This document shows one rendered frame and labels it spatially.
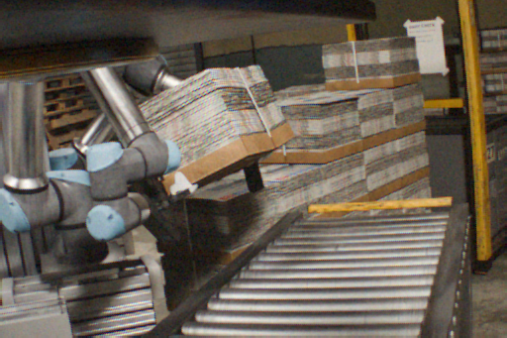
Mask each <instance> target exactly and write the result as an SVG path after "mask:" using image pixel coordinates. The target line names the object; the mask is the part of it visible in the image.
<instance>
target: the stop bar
mask: <svg viewBox="0 0 507 338"><path fill-rule="evenodd" d="M453 204H454V199H453V198H452V197H440V198H420V199H404V200H394V201H380V202H361V203H340V204H319V205H309V206H308V207H307V212H308V213H313V212H337V211H360V210H382V209H404V208H420V207H428V206H448V205H453Z"/></svg>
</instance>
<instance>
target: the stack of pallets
mask: <svg viewBox="0 0 507 338"><path fill-rule="evenodd" d="M78 78H79V84H73V85H72V83H71V80H72V79H78ZM56 81H57V82H58V87H53V88H51V82H56ZM85 85H86V82H84V80H83V78H82V76H81V75H80V74H78V75H73V76H66V77H59V78H53V79H46V80H45V94H44V124H45V123H46V122H49V121H50V119H51V118H50V117H52V116H56V119H59V118H63V117H67V116H70V115H69V113H70V112H71V111H78V114H80V113H84V112H87V111H88V109H89V107H88V105H87V106H84V105H83V100H82V96H86V94H85V88H86V87H85ZM74 89H75V92H74V96H70V97H66V93H65V92H66V91H67V90H74ZM47 94H52V99H48V100H47V97H46V95H47ZM68 101H72V105H73V107H67V108H66V107H65V102H68ZM47 105H49V106H50V109H48V110H47V108H46V107H47ZM56 119H54V120H56ZM47 145H48V151H49V152H52V146H50V139H49V137H48V136H47Z"/></svg>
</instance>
